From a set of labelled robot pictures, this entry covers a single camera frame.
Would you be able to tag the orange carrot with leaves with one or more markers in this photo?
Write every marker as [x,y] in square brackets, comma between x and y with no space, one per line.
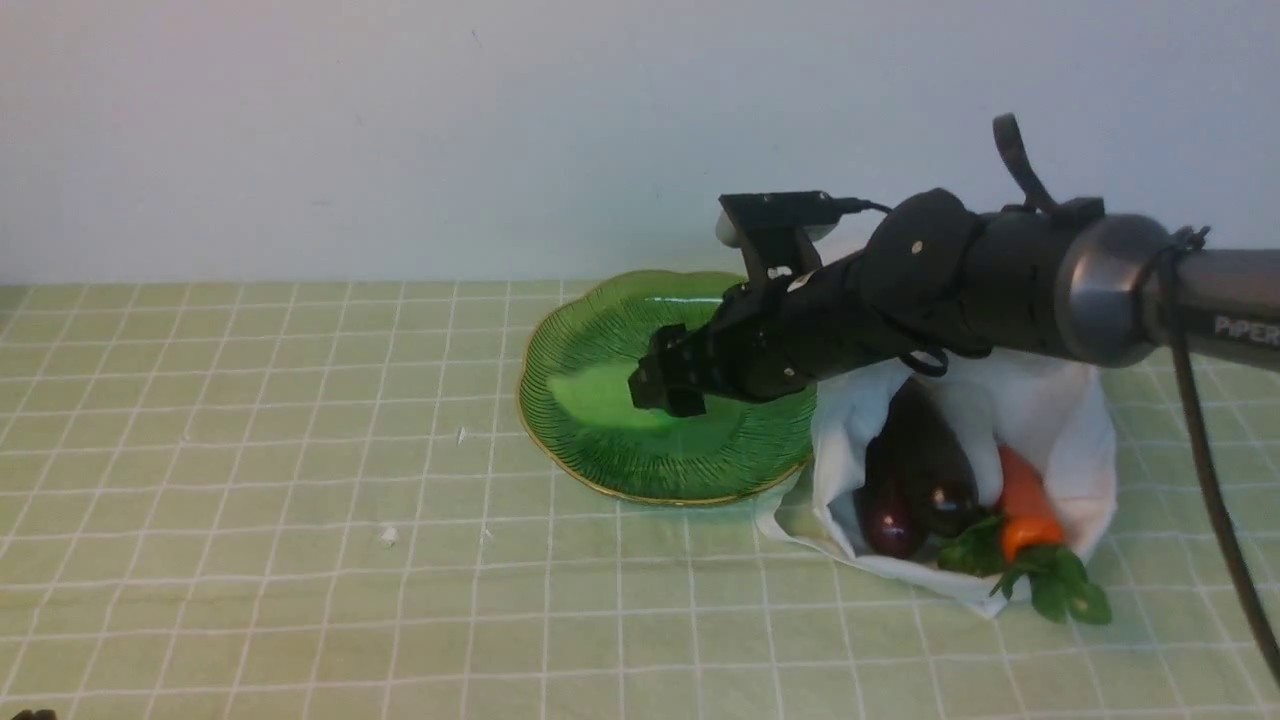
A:
[1022,538]

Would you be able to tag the green checkered tablecloth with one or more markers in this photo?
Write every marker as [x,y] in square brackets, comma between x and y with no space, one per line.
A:
[195,477]

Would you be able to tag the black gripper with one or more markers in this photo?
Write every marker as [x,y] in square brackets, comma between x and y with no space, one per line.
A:
[888,290]

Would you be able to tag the dark purple eggplant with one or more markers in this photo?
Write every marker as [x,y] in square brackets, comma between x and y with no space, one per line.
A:
[918,481]

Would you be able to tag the white cloth bag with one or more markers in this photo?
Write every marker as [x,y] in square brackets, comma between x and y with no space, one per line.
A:
[1051,411]

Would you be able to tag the green glass plate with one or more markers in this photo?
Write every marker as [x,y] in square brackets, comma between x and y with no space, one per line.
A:
[577,408]

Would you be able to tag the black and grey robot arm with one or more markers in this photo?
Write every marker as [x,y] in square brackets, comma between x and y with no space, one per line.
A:
[1077,283]

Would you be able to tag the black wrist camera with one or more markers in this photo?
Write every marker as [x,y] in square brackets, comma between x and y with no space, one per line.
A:
[775,233]

